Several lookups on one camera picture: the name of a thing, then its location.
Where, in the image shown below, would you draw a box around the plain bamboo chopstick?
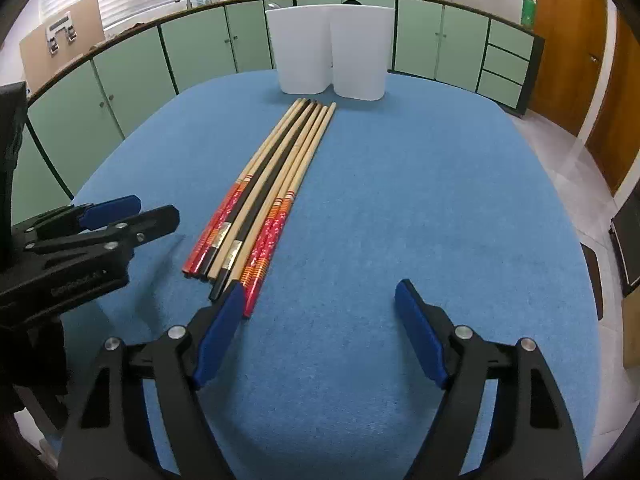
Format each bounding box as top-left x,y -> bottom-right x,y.
207,101 -> 313,281

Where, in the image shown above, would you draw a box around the cardboard box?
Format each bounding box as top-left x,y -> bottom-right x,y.
622,297 -> 640,372

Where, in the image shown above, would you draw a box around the white two-compartment utensil holder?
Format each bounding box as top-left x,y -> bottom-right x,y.
264,3 -> 397,101

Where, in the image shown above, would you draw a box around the black gold-banded chopstick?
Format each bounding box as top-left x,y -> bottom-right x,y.
209,101 -> 318,302

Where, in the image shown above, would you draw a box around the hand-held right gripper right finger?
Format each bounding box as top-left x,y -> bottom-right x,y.
394,279 -> 586,480

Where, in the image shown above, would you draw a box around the set of mixed chopsticks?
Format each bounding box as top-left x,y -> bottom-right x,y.
181,97 -> 338,318

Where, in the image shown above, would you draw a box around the cardboard board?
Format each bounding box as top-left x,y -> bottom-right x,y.
19,0 -> 106,93

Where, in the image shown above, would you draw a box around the white plastic bracket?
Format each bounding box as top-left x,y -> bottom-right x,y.
46,12 -> 79,54

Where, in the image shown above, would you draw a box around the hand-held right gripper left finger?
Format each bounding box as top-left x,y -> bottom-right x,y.
59,282 -> 247,480

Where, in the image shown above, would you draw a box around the black glass-door cabinet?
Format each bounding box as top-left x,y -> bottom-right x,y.
610,201 -> 640,297

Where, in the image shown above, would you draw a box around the wooden door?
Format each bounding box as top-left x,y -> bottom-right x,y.
585,10 -> 640,197
529,0 -> 609,137

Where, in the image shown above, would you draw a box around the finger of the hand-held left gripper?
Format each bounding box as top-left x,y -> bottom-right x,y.
12,194 -> 142,241
25,205 -> 180,263

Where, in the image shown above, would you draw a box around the green lower kitchen cabinets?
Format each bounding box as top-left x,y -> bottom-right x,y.
15,0 -> 546,201

